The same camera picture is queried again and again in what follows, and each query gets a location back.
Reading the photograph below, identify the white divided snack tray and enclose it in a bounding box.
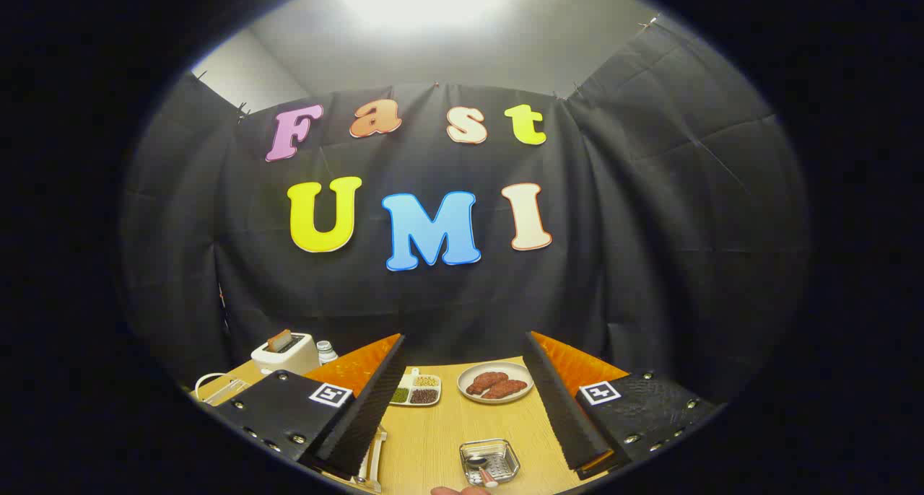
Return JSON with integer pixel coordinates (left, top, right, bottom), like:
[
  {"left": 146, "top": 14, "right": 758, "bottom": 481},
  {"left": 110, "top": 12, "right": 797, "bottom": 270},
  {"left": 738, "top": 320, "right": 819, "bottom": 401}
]
[{"left": 390, "top": 367, "right": 442, "bottom": 407}]

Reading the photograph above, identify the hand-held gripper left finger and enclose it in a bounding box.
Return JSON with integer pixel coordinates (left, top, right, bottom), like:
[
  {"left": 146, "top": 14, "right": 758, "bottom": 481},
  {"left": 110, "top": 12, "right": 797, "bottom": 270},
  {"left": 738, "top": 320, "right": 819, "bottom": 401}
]
[{"left": 213, "top": 333, "right": 407, "bottom": 480}]

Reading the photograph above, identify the beige plate with meat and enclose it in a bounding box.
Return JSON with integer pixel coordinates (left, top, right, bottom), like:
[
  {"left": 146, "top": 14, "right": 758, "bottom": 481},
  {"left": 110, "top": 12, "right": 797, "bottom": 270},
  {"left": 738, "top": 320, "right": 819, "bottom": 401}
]
[{"left": 457, "top": 362, "right": 535, "bottom": 405}]

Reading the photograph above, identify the black backdrop cloth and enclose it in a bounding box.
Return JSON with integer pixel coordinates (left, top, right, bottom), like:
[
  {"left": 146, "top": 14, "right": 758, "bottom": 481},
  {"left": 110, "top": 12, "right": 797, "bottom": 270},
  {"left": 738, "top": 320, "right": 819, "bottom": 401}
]
[{"left": 119, "top": 19, "right": 813, "bottom": 409}]

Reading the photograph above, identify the metal wire basket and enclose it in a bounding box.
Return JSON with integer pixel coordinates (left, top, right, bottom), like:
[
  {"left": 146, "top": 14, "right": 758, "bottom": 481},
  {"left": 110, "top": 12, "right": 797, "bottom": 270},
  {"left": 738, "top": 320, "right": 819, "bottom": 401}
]
[{"left": 459, "top": 438, "right": 521, "bottom": 487}]

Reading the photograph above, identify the white wire dish rack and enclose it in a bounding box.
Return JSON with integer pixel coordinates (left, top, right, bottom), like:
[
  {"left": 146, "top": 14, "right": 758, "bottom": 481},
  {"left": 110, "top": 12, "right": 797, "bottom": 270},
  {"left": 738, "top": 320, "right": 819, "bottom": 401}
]
[{"left": 191, "top": 371, "right": 388, "bottom": 494}]

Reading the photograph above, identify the brown meat patty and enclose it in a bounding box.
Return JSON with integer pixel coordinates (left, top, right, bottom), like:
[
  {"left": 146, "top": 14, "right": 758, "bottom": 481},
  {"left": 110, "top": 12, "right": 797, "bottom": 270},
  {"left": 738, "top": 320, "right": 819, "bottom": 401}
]
[
  {"left": 481, "top": 380, "right": 528, "bottom": 400},
  {"left": 466, "top": 372, "right": 510, "bottom": 396}
]

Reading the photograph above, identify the white toaster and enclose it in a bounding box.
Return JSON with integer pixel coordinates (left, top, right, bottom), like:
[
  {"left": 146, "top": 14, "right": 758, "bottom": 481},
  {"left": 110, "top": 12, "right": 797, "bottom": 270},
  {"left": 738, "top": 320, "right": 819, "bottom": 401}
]
[{"left": 250, "top": 332, "right": 321, "bottom": 377}]

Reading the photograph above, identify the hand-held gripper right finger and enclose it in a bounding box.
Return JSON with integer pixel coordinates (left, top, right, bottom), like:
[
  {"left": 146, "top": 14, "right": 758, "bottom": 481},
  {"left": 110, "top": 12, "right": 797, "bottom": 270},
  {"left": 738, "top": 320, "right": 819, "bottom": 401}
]
[{"left": 523, "top": 330, "right": 723, "bottom": 481}]

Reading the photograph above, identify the metal spoon with pink handle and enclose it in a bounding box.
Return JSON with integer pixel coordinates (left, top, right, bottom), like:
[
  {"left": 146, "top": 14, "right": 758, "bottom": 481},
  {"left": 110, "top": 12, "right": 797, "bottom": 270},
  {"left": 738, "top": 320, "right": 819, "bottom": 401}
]
[{"left": 466, "top": 455, "right": 500, "bottom": 489}]

